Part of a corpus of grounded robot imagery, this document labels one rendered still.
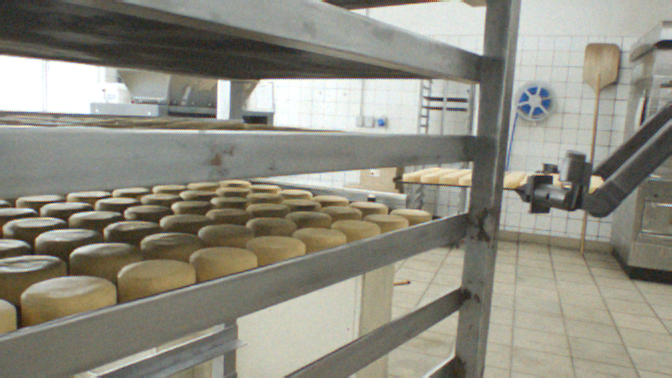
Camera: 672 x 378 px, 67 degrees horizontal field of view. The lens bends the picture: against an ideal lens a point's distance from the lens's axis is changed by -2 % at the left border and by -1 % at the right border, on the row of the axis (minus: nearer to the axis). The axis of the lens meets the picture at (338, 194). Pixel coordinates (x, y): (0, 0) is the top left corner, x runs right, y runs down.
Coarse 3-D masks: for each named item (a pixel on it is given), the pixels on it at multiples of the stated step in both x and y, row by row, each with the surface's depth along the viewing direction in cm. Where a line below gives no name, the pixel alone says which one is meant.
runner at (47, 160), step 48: (0, 144) 21; (48, 144) 23; (96, 144) 24; (144, 144) 26; (192, 144) 29; (240, 144) 31; (288, 144) 35; (336, 144) 39; (384, 144) 44; (432, 144) 51; (0, 192) 21; (48, 192) 23
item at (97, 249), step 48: (96, 192) 63; (144, 192) 65; (192, 192) 67; (240, 192) 70; (288, 192) 72; (0, 240) 39; (48, 240) 40; (96, 240) 42; (144, 240) 42; (192, 240) 42; (240, 240) 45; (288, 240) 44; (336, 240) 46; (0, 288) 31; (48, 288) 30; (96, 288) 30; (144, 288) 32
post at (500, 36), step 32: (512, 0) 55; (512, 32) 57; (512, 64) 58; (480, 96) 58; (480, 128) 59; (480, 160) 59; (480, 192) 59; (480, 224) 60; (480, 256) 60; (480, 288) 60; (480, 320) 61; (480, 352) 62
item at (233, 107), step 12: (228, 84) 84; (240, 84) 85; (228, 96) 84; (240, 96) 86; (228, 108) 84; (240, 108) 86; (228, 324) 90; (216, 360) 92; (228, 360) 91; (216, 372) 92; (228, 372) 92
